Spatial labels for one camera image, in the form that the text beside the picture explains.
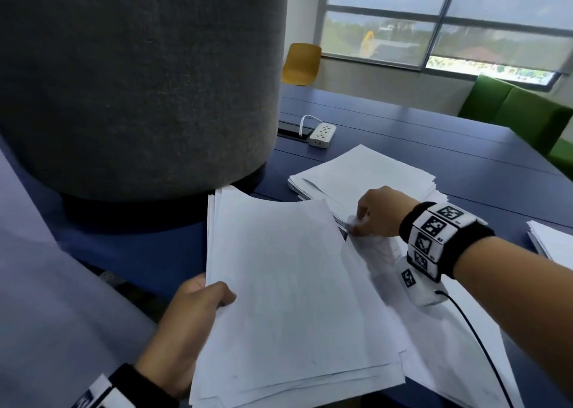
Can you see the person's lavender shirt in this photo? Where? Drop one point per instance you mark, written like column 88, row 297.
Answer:
column 53, row 322

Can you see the gathered white paper bundle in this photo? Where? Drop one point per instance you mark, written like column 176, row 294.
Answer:
column 286, row 296

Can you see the person's left hand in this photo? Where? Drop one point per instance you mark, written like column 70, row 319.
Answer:
column 183, row 331

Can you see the green sofa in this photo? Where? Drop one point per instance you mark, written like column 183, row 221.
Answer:
column 528, row 112

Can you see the yellow chair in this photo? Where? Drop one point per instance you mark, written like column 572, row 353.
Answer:
column 302, row 63

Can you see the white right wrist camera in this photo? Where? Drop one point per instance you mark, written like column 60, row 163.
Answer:
column 418, row 287

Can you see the white power strip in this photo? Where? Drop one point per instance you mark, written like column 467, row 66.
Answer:
column 323, row 134

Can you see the person's right forearm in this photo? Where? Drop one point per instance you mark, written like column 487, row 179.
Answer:
column 523, row 300

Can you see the person's right hand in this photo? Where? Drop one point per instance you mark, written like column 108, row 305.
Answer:
column 385, row 210

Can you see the right wristband with marker tiles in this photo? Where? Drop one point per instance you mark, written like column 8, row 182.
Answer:
column 438, row 237

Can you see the aligned white paper stack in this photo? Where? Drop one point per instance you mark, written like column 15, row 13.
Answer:
column 555, row 242

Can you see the pile of white papers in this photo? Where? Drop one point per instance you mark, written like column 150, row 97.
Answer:
column 367, row 170

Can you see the large framed window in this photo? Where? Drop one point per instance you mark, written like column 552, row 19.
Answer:
column 380, row 31

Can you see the grey felt pillar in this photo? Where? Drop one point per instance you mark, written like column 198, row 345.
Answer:
column 134, row 85

